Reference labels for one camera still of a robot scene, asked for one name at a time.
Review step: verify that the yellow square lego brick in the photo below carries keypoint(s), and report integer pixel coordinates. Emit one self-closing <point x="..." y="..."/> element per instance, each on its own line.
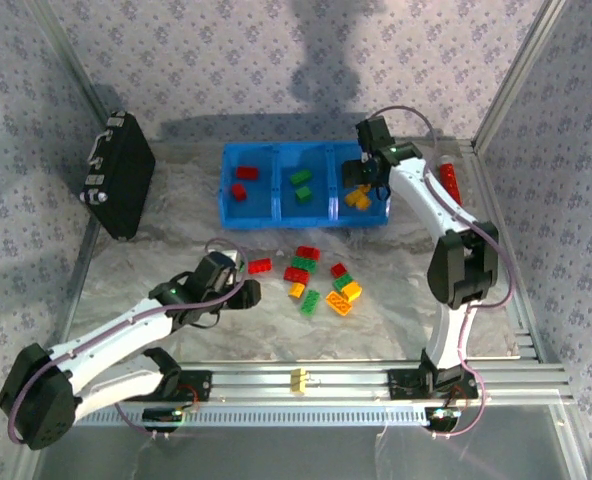
<point x="296" y="290"/>
<point x="352" y="291"/>
<point x="364" y="202"/>
<point x="352" y="198"/>

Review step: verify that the green long lego brick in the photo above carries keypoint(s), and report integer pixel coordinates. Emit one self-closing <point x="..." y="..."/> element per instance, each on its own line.
<point x="304" y="264"/>
<point x="301" y="177"/>
<point x="310" y="302"/>

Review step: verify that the red square lego brick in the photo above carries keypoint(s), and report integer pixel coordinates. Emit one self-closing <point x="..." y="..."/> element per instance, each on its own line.
<point x="239" y="192"/>
<point x="338" y="270"/>

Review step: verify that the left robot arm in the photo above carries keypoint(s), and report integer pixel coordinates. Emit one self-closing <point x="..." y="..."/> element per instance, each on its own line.
<point x="116" y="330"/>

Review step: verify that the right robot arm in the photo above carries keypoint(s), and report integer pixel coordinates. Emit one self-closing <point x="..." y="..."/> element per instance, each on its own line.
<point x="426" y="195"/>

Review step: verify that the blue three-compartment bin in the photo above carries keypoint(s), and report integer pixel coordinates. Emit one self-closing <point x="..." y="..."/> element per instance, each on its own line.
<point x="256" y="215"/>

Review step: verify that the yellow long lego brick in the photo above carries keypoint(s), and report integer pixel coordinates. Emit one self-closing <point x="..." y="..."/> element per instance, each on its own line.
<point x="338" y="304"/>

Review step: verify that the red glitter tube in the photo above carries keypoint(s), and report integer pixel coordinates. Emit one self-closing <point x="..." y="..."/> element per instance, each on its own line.
<point x="449" y="177"/>

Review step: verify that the yellow clip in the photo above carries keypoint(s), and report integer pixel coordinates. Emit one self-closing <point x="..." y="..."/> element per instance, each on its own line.
<point x="298" y="381"/>

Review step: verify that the small black control board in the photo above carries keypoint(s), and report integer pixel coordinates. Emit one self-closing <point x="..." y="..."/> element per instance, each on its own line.
<point x="161" y="416"/>
<point x="442" y="417"/>

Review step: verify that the black hard case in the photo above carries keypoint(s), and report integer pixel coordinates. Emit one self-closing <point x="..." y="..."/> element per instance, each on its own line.
<point x="123" y="170"/>

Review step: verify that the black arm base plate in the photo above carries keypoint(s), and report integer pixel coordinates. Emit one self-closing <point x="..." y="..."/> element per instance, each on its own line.
<point x="406" y="386"/>
<point x="198" y="385"/>

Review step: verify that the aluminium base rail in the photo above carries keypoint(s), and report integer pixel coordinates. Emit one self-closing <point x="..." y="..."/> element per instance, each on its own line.
<point x="346" y="385"/>

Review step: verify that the aluminium side rail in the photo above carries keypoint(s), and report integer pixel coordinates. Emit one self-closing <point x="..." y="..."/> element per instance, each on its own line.
<point x="526" y="330"/>
<point x="78" y="290"/>

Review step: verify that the aluminium frame post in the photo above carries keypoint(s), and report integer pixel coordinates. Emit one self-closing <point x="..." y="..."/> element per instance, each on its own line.
<point x="521" y="65"/>

